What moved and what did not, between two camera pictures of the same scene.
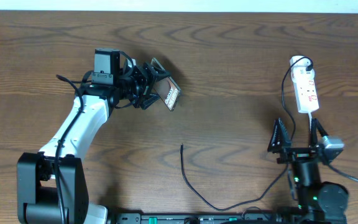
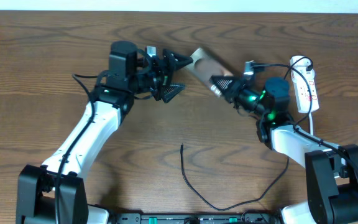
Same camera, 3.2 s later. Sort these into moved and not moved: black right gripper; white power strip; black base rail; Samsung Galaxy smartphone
Moved: black right gripper; Samsung Galaxy smartphone
Not moved: black base rail; white power strip
